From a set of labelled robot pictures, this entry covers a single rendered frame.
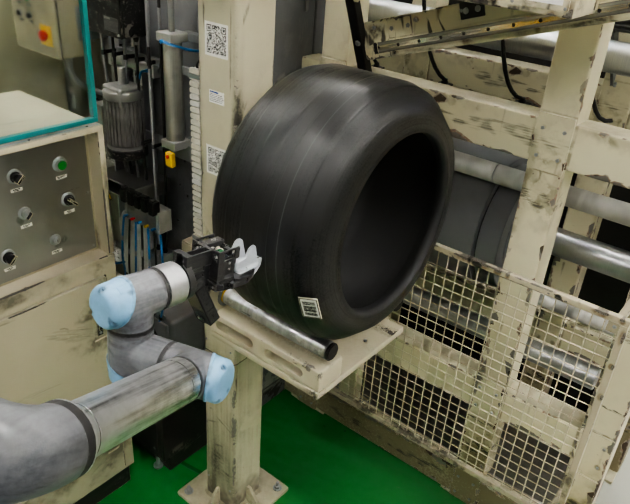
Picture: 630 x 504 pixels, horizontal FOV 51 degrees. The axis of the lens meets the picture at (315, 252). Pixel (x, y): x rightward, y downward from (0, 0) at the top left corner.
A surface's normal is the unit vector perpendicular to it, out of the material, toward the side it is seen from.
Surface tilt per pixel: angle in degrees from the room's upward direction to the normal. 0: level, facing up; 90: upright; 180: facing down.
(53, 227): 90
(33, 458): 64
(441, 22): 90
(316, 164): 53
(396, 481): 0
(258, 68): 90
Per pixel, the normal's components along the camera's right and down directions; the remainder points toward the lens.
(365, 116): 0.38, -0.25
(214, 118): -0.63, 0.34
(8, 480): 0.51, 0.29
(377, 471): 0.07, -0.87
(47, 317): 0.77, 0.35
